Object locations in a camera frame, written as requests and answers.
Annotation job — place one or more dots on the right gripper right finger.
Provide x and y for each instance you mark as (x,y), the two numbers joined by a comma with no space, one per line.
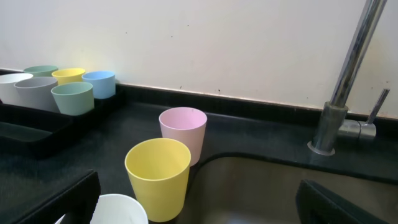
(323,208)

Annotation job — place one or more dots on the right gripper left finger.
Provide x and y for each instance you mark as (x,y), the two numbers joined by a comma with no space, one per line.
(74,199)

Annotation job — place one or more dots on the white cup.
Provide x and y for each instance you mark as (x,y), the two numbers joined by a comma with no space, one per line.
(121,211)
(7,90)

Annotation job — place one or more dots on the yellow cup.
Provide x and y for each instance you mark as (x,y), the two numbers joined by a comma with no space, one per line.
(158,193)
(68,76)

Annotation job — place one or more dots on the pink cup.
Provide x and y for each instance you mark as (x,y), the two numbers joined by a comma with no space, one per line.
(186,137)

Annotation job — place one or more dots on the steel sink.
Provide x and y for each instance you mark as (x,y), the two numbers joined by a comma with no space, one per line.
(248,193)

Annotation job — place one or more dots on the steel tap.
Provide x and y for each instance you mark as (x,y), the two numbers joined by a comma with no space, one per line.
(329,124)

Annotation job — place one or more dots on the light green cup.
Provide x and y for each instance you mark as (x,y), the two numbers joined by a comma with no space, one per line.
(74,102)

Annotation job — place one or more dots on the black tray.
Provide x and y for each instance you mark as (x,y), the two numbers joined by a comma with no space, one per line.
(105,107)

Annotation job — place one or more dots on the grey cup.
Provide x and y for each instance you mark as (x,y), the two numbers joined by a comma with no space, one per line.
(34,96)

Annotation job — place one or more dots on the blue cup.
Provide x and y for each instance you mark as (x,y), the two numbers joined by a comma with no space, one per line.
(102,87)

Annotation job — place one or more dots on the dark green cup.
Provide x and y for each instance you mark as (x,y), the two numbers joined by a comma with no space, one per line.
(40,71)

